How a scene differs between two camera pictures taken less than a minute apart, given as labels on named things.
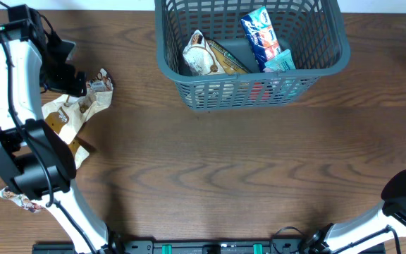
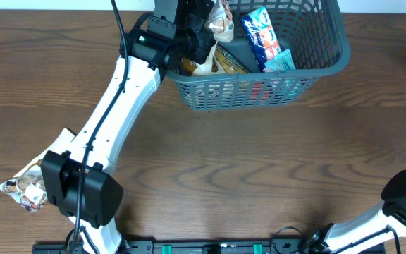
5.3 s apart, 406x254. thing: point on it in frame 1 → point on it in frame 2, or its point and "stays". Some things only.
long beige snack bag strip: (63, 115) → (220, 25)
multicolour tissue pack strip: (261, 34) stays
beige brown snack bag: (200, 57) → (213, 92)
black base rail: (209, 247) stays
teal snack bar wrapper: (281, 62) stays
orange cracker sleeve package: (228, 63) stays
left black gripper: (63, 80) → (202, 53)
